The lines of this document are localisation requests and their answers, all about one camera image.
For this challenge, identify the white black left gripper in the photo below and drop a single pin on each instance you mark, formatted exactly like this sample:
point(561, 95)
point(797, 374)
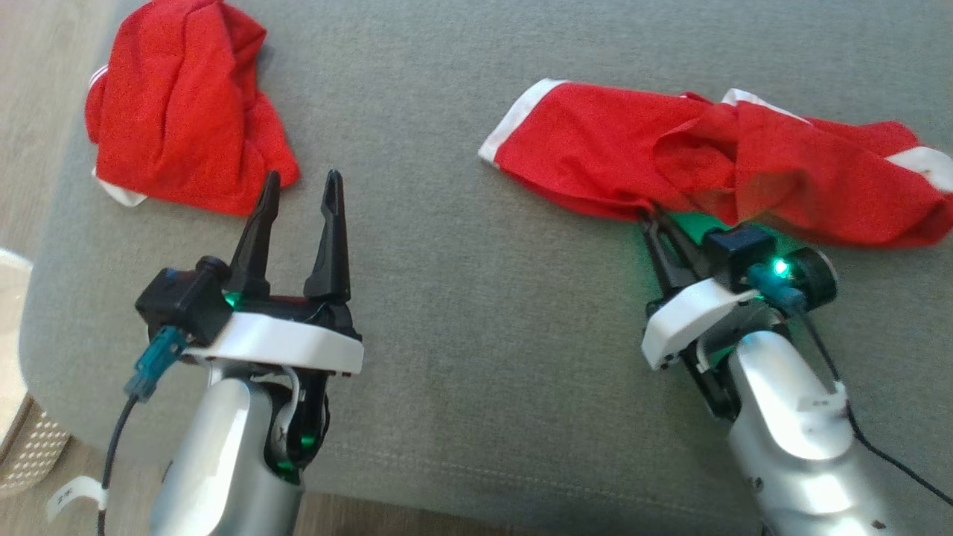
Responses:
point(283, 344)

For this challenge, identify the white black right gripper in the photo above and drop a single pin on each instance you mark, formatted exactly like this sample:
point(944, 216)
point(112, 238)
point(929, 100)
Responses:
point(689, 316)

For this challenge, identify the red shorts white trim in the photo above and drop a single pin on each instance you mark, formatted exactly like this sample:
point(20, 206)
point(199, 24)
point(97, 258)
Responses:
point(595, 149)

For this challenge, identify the red basketball jersey white sleeves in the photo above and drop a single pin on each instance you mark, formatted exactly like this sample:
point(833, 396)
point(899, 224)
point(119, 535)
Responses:
point(179, 112)

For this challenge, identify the white perforated laundry basket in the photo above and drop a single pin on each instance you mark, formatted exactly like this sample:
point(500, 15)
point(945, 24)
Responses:
point(22, 447)

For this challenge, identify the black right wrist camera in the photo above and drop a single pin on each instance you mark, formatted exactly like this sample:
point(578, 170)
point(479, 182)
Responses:
point(737, 249)

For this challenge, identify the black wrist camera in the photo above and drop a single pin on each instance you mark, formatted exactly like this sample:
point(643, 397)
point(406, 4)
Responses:
point(737, 249)
point(182, 301)

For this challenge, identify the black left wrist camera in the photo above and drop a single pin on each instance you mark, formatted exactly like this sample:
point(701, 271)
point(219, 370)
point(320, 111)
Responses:
point(182, 301)

